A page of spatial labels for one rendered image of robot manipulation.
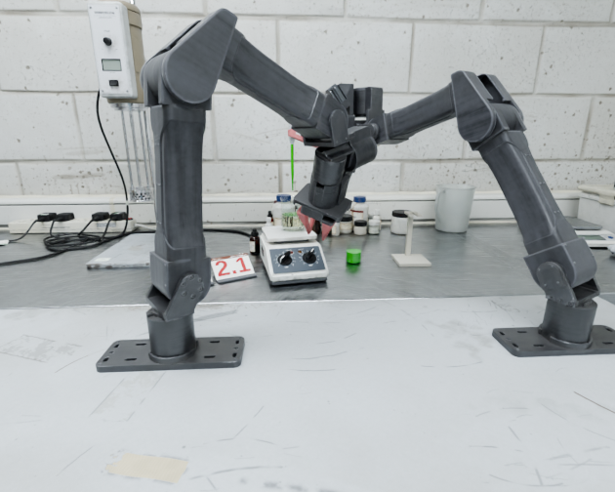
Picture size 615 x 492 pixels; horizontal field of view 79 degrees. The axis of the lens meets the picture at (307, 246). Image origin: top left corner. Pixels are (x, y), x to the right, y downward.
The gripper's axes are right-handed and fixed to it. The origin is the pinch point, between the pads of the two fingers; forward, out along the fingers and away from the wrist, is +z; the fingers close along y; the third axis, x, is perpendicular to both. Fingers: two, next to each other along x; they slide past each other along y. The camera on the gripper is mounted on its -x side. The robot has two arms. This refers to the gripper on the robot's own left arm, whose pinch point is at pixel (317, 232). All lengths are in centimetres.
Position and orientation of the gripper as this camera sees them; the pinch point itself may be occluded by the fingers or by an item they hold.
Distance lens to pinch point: 79.2
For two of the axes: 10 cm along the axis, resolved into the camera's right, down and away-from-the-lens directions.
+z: -1.0, 6.9, 7.2
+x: -4.7, 6.0, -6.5
